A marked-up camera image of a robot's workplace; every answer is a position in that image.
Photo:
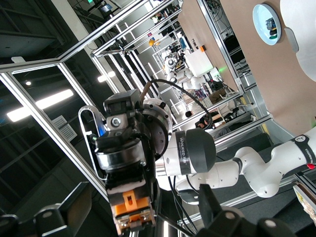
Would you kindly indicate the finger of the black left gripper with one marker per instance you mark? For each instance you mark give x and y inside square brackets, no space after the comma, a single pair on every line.
[151,177]

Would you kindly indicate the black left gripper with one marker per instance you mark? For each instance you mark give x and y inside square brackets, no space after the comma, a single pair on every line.
[123,103]

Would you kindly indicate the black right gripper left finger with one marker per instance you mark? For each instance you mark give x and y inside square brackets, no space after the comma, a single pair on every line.
[74,200]

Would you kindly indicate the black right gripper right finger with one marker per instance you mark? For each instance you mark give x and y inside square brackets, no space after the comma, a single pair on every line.
[207,205]

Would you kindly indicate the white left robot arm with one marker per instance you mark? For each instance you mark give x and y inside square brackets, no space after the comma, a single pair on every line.
[222,170]

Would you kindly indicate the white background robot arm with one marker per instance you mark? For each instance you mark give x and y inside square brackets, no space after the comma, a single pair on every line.
[195,80]

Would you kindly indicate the long ceiling light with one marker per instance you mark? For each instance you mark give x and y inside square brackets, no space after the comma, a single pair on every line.
[49,98]

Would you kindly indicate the light blue round plate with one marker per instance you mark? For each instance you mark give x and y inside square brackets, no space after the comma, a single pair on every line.
[260,22]

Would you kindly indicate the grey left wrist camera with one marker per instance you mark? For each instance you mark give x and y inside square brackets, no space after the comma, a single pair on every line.
[84,116]

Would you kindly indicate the aluminium frame enclosure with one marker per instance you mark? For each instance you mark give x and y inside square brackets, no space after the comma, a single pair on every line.
[29,66]

